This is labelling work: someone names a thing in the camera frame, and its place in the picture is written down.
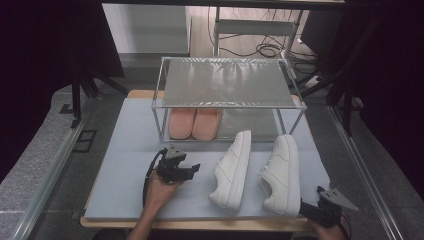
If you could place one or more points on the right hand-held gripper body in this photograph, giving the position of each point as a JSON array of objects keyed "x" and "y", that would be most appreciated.
[{"x": 331, "y": 206}]

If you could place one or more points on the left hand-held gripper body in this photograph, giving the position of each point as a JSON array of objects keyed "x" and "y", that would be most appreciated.
[{"x": 171, "y": 166}]

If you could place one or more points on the white sneaker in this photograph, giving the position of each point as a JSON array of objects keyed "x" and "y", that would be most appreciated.
[
  {"x": 233, "y": 170},
  {"x": 283, "y": 173}
]

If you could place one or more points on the metal shoe rack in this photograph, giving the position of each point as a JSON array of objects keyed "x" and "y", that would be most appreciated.
[{"x": 230, "y": 81}]

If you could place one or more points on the person's right hand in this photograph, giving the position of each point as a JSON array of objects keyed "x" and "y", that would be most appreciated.
[{"x": 330, "y": 233}]

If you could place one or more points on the person's left hand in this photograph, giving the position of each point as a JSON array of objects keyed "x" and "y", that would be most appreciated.
[{"x": 158, "y": 193}]

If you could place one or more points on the light blue table mat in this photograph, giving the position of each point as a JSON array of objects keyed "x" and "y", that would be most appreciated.
[{"x": 133, "y": 166}]

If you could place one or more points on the black tripod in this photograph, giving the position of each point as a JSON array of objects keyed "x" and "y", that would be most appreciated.
[{"x": 77, "y": 90}]

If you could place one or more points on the white power strip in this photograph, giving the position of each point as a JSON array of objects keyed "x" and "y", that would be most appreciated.
[{"x": 314, "y": 81}]

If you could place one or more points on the black metal stand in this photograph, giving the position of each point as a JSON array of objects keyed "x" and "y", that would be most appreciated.
[{"x": 346, "y": 83}]

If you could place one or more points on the white panel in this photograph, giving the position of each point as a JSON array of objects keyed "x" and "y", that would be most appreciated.
[{"x": 146, "y": 28}]

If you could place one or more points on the black curtain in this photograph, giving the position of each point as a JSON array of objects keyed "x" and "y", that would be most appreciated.
[
  {"x": 40, "y": 50},
  {"x": 400, "y": 83}
]

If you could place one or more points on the aluminium rail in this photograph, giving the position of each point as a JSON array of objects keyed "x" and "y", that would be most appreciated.
[
  {"x": 366, "y": 180},
  {"x": 50, "y": 180}
]

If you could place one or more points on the white metal frame stand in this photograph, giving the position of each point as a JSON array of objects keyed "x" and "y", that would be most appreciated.
[{"x": 253, "y": 27}]

